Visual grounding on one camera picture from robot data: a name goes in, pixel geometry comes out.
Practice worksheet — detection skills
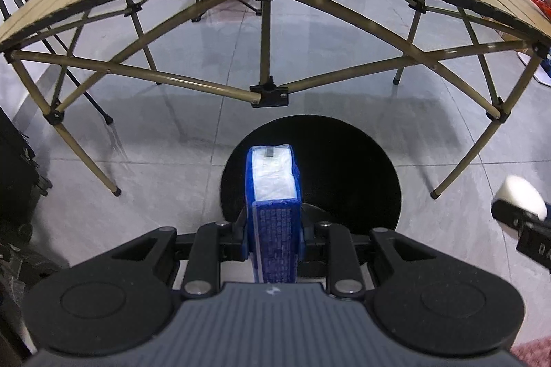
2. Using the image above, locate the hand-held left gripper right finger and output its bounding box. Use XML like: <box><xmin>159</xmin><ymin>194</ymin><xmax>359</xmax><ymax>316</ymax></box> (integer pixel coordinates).
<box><xmin>299</xmin><ymin>205</ymin><xmax>436</xmax><ymax>301</ymax></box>

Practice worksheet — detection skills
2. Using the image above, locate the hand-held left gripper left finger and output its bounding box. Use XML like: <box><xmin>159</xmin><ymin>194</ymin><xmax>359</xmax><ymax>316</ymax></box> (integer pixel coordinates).
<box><xmin>110</xmin><ymin>208</ymin><xmax>250</xmax><ymax>300</ymax></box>

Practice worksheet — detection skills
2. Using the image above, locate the blue tissue packet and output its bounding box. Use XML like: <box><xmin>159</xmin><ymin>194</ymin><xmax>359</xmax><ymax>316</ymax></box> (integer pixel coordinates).
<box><xmin>245</xmin><ymin>143</ymin><xmax>302</xmax><ymax>285</ymax></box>

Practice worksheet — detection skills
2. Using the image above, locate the person's pink fuzzy clothing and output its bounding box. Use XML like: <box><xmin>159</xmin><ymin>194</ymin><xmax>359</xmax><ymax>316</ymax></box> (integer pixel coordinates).
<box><xmin>510</xmin><ymin>340</ymin><xmax>551</xmax><ymax>367</ymax></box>

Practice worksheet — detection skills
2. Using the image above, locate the black tripod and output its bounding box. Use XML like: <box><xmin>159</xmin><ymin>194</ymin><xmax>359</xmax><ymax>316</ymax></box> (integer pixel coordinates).
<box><xmin>0</xmin><ymin>0</ymin><xmax>115</xmax><ymax>124</ymax></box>

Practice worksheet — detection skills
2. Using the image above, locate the black suitcase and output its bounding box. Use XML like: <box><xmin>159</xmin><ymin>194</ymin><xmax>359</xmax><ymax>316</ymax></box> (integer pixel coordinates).
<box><xmin>0</xmin><ymin>106</ymin><xmax>53</xmax><ymax>236</ymax></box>

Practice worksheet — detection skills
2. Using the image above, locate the black folding chair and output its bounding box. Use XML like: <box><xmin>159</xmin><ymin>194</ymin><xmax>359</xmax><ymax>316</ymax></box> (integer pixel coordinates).
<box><xmin>189</xmin><ymin>0</ymin><xmax>264</xmax><ymax>23</ymax></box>

